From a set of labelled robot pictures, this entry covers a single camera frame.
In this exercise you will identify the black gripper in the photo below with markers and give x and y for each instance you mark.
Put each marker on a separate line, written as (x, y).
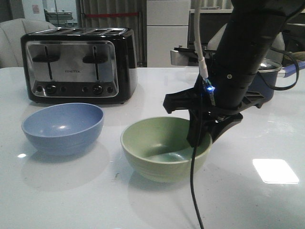
(220, 95)

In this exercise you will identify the green bowl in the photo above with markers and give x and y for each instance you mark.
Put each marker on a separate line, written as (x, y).
(157, 149)

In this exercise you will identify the blue bowl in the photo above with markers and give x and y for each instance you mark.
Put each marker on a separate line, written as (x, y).
(64, 129)

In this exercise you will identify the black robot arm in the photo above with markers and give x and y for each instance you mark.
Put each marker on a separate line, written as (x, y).
(249, 34)

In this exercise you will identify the dark blue saucepan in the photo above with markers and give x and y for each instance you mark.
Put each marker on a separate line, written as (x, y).
(264, 83)

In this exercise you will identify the glass pot lid blue knob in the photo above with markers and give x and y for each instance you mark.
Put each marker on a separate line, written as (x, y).
(268, 65)

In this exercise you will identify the grey chair on right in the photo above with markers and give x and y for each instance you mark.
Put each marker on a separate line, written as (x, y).
(271, 55)

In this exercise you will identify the grey chair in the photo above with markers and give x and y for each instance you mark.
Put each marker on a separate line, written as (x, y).
(10, 35)
(271, 55)

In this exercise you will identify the dark counter with white top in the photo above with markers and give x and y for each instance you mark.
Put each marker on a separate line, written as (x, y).
(212, 20)

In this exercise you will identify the white cabinet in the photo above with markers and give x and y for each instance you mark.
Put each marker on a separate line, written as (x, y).
(167, 27)

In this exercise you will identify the black and chrome toaster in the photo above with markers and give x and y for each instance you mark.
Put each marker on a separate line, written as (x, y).
(65, 65)

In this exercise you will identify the grey chair on left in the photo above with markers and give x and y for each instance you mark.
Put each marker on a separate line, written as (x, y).
(10, 35)

